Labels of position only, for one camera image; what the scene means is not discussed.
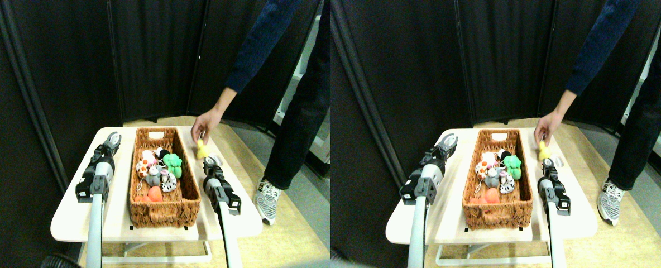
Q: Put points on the grey curtain stand pole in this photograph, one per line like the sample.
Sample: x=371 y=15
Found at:
x=370 y=111
x=29 y=84

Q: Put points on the brown wicker basket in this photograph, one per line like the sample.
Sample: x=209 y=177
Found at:
x=498 y=216
x=166 y=215

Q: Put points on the yellow toy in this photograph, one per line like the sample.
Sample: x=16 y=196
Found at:
x=201 y=150
x=543 y=151

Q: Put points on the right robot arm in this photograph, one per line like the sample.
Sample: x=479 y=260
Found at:
x=555 y=234
x=225 y=234

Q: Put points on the orange toy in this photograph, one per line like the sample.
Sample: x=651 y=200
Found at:
x=154 y=194
x=491 y=195

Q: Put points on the black curtain stand foot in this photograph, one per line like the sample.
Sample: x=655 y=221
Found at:
x=152 y=119
x=501 y=121

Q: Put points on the person's legs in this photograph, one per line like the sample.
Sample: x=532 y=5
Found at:
x=643 y=111
x=300 y=111

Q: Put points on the person's hand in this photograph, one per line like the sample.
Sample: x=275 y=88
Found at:
x=203 y=125
x=547 y=127

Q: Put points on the low white table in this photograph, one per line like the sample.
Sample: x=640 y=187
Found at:
x=113 y=223
x=453 y=223

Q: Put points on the white orange-spotted toy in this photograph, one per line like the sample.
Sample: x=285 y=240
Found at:
x=142 y=168
x=482 y=169

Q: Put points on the green toy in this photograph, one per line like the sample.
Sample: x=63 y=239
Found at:
x=172 y=161
x=177 y=172
x=512 y=162
x=516 y=173

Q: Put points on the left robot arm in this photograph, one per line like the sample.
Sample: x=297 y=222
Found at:
x=420 y=234
x=96 y=234

